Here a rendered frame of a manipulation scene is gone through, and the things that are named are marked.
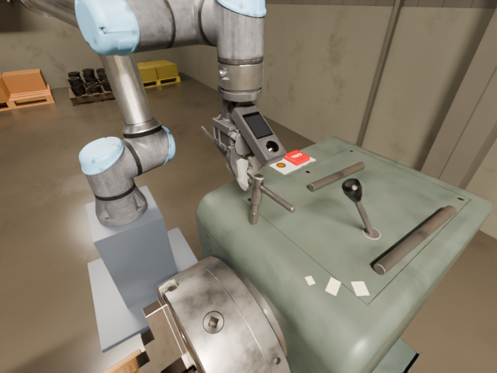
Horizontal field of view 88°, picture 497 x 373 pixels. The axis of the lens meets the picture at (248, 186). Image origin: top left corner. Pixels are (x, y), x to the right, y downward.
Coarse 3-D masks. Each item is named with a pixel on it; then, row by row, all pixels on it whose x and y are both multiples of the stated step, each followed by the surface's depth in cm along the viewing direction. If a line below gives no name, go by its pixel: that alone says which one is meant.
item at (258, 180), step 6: (258, 174) 52; (258, 180) 50; (252, 186) 52; (258, 186) 51; (252, 192) 52; (258, 192) 52; (252, 198) 53; (258, 198) 52; (252, 204) 54; (258, 204) 53; (252, 210) 54; (252, 216) 55; (252, 222) 56
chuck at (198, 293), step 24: (192, 288) 46; (216, 288) 46; (192, 312) 42; (192, 336) 40; (216, 336) 40; (240, 336) 41; (192, 360) 46; (216, 360) 39; (240, 360) 40; (264, 360) 41
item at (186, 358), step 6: (186, 354) 54; (180, 360) 53; (186, 360) 53; (168, 366) 52; (174, 366) 52; (180, 366) 52; (186, 366) 52; (192, 366) 53; (168, 372) 51; (174, 372) 51; (180, 372) 52; (186, 372) 52
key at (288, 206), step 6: (204, 132) 64; (210, 138) 62; (216, 144) 60; (222, 150) 59; (252, 180) 53; (264, 186) 51; (264, 192) 50; (270, 192) 49; (276, 198) 48; (282, 198) 47; (282, 204) 47; (288, 204) 46; (288, 210) 46; (294, 210) 46
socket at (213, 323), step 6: (210, 312) 42; (216, 312) 43; (204, 318) 42; (210, 318) 42; (216, 318) 42; (222, 318) 42; (204, 324) 41; (210, 324) 44; (216, 324) 44; (222, 324) 42; (210, 330) 41; (216, 330) 41
